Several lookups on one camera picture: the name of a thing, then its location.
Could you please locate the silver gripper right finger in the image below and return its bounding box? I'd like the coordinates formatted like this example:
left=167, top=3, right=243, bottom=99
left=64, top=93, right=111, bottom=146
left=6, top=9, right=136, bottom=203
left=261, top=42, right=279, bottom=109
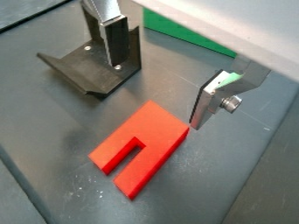
left=190, top=55, right=271, bottom=130

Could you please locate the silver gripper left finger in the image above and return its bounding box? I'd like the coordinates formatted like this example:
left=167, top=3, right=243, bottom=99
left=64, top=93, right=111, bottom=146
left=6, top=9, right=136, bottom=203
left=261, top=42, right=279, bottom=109
left=80, top=0, right=130, bottom=67

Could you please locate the red double-square block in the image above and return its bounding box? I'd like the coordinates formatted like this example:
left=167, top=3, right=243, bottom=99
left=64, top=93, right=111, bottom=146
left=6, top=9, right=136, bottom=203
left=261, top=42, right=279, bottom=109
left=88, top=101, right=190, bottom=200

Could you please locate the green foam shape board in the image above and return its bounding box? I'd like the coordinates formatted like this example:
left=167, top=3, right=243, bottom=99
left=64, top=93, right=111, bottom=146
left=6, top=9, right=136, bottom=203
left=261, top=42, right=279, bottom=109
left=143, top=8, right=237, bottom=58

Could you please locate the black curved stand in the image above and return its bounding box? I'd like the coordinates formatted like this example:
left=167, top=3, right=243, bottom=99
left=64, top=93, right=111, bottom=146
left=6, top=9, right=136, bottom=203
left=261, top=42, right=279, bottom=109
left=38, top=8, right=142, bottom=98

